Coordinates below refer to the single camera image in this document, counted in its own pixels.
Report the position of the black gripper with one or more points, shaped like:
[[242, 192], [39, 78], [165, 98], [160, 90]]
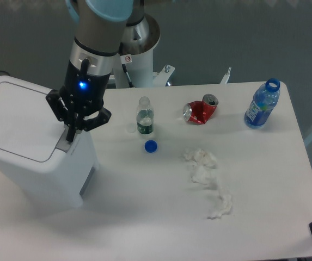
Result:
[[81, 94]]

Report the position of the white push-button trash can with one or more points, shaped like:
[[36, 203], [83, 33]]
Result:
[[34, 152]]

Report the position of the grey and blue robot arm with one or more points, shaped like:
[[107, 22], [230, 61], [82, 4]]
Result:
[[101, 25]]

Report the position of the crushed red soda can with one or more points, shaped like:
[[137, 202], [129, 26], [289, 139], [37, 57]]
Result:
[[199, 112]]

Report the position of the white bottle cap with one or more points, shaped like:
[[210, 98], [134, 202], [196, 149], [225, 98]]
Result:
[[131, 128]]

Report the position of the clear bottle green label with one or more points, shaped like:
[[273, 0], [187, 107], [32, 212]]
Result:
[[145, 116]]

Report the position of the blue bottle cap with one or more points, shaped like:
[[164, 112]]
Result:
[[151, 146]]

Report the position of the crumpled white tissue upper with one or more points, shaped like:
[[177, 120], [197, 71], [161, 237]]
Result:
[[202, 167]]

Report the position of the crumpled white tissue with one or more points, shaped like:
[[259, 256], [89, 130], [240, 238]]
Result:
[[202, 167], [222, 204]]

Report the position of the crumpled white tissue lower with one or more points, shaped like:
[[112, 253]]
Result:
[[222, 204]]

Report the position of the blue plastic drink bottle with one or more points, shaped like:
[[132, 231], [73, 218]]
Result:
[[264, 100]]

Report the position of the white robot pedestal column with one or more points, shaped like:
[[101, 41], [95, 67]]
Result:
[[136, 52]]

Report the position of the white table frame bracket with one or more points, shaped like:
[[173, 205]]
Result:
[[162, 78]]

